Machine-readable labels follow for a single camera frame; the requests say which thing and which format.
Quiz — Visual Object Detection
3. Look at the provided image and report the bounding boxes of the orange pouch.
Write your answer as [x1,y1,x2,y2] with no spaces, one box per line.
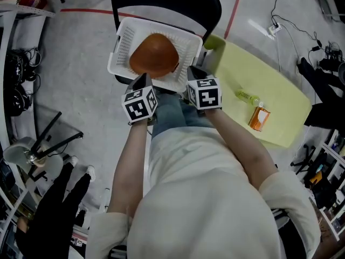
[309,171,323,185]

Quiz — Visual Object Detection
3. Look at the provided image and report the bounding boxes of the white shelf rack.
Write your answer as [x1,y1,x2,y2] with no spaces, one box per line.
[0,3,56,145]

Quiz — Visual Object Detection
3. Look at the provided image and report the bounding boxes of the orange tissue box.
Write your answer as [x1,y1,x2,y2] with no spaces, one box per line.
[247,107,271,132]

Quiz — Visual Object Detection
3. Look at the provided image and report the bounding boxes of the white storage shelf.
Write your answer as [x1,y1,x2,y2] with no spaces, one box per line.
[318,129,345,241]

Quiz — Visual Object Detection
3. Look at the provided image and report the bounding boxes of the red fire extinguisher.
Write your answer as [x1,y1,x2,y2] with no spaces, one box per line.
[16,0,45,10]

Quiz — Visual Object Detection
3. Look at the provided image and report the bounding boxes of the clear glass bottle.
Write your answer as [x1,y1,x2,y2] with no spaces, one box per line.
[26,154,45,168]

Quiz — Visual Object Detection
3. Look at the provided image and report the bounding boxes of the brown wooden bowl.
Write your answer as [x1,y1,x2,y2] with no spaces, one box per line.
[129,33,180,78]

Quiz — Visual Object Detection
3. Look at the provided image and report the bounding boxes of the white plastic basket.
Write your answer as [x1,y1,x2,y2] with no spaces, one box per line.
[107,17,203,93]

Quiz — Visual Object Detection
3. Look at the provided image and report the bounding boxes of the person's left forearm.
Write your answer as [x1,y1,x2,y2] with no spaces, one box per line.
[107,121,151,215]

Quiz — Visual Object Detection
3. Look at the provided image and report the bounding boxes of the yellow-green table top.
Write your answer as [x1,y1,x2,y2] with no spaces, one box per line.
[203,34,313,148]

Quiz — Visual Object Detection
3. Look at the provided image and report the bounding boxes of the person's right forearm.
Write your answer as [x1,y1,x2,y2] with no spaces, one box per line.
[204,108,278,191]

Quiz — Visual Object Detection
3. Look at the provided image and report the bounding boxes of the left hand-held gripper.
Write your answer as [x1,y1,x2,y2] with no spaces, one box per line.
[121,73,158,126]

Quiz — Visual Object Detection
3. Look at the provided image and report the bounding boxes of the person's white shirt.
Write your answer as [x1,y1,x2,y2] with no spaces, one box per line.
[86,127,321,259]

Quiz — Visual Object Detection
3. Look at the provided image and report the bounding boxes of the black floor cable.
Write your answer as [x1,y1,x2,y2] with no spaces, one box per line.
[270,0,296,28]

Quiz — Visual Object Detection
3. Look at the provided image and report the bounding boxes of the green plastic bottle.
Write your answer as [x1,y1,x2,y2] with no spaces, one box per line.
[236,90,264,108]

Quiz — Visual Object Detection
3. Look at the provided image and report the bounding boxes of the white table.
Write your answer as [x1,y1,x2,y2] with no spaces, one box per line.
[0,155,38,234]

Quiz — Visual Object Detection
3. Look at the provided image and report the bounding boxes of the black office chair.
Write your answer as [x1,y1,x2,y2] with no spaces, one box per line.
[290,144,340,210]

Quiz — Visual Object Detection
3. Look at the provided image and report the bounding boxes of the tangle of black cables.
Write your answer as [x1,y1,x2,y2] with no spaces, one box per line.
[309,40,345,72]

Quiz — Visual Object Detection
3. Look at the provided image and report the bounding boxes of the grey shell chair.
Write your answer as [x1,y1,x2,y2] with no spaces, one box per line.
[2,111,84,182]

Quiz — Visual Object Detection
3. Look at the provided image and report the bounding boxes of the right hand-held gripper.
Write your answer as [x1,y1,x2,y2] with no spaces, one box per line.
[187,65,223,116]

